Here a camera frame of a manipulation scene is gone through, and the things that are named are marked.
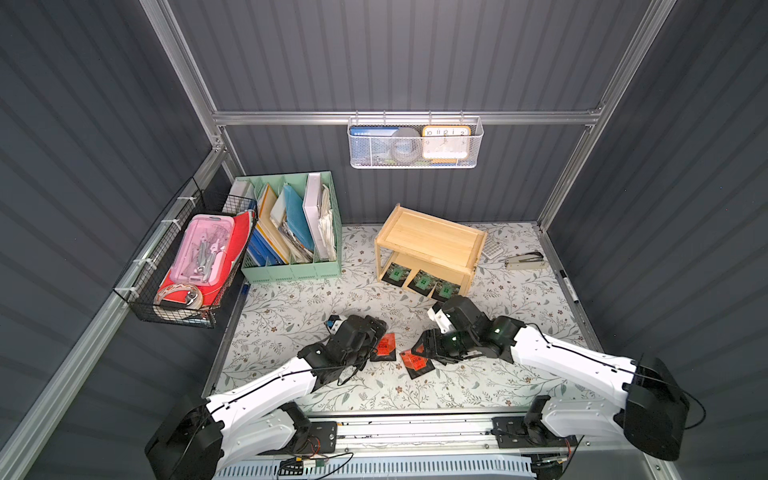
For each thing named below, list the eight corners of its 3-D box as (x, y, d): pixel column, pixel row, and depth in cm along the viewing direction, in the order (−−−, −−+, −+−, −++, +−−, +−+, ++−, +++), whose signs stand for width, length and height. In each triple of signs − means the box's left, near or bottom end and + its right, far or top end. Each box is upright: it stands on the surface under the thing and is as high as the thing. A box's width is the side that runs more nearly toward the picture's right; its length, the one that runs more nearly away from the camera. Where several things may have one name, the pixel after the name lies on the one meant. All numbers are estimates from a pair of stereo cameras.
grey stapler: (506, 269, 109) (508, 265, 107) (501, 255, 113) (503, 251, 111) (545, 269, 109) (547, 265, 107) (539, 255, 113) (541, 251, 111)
